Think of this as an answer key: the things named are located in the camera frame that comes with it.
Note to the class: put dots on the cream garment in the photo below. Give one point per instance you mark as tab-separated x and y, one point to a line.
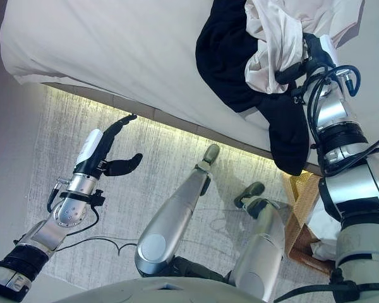
278	41

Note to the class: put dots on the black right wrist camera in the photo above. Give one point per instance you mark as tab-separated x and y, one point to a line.
297	94

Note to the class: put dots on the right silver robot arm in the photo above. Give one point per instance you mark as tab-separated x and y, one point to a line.
350	189

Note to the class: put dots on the grey robot torso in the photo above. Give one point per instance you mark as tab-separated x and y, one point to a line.
145	293

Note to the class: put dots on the left silver robot leg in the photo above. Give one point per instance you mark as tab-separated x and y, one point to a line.
177	208

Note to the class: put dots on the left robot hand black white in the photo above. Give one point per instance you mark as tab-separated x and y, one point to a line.
88	148

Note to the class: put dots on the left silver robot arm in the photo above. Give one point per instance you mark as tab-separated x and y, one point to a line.
72	214

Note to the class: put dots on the black garment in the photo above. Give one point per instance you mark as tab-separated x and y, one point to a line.
227	63

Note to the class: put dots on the white garment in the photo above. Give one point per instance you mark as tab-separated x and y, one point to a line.
322	227

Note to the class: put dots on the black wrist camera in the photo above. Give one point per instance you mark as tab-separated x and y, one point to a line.
297	94
99	197

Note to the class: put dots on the right silver robot leg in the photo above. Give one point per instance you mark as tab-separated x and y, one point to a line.
265	252

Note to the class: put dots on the bed with beige cover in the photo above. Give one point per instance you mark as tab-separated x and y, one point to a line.
113	47

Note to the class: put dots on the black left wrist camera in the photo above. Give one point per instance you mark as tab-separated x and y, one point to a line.
99	197

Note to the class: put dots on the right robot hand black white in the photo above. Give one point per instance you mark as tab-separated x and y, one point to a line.
319	53

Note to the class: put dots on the grey striped rug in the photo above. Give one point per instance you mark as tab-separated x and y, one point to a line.
129	189

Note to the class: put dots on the woven wicker basket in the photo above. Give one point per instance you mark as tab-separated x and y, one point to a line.
298	202

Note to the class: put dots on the silver robot leg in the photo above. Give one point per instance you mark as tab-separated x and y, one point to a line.
265	252
177	208

